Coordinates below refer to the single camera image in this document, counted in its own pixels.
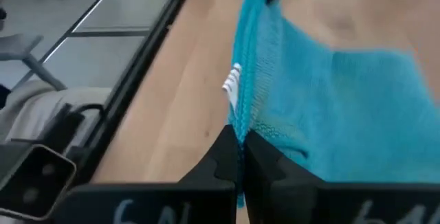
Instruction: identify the grey depth camera box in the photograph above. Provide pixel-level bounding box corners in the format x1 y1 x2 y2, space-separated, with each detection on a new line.
0 144 77 221

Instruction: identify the teal microfiber towel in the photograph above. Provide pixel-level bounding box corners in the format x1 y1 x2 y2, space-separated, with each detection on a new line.
221 0 440 208

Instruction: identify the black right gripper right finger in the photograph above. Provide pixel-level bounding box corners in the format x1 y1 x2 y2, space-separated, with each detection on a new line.
243 131 440 224

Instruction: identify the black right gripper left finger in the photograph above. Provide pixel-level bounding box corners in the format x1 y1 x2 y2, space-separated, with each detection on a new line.
53 125 239 224

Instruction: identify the person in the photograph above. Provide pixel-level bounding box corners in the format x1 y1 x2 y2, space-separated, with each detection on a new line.
0 79 113 144

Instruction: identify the grey furniture leg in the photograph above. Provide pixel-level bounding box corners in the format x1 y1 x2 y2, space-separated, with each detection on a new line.
0 33 67 91

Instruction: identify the black camera cable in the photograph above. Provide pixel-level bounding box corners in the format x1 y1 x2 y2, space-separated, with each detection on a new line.
10 102 106 156

